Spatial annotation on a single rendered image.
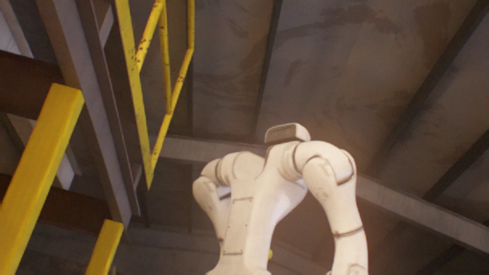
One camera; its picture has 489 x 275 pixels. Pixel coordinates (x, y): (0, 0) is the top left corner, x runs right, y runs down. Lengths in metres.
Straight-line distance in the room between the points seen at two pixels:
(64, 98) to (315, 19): 6.76
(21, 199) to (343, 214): 1.13
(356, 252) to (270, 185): 0.27
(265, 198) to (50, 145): 0.92
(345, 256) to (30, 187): 1.13
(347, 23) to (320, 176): 7.50
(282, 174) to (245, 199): 0.12
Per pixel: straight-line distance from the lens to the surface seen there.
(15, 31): 3.29
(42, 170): 2.57
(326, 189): 1.81
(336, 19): 9.19
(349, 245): 1.86
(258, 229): 1.91
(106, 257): 4.20
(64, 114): 2.63
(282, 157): 1.89
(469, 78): 9.55
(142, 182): 4.65
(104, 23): 2.79
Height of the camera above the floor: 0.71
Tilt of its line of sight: 23 degrees up
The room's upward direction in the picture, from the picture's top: 16 degrees clockwise
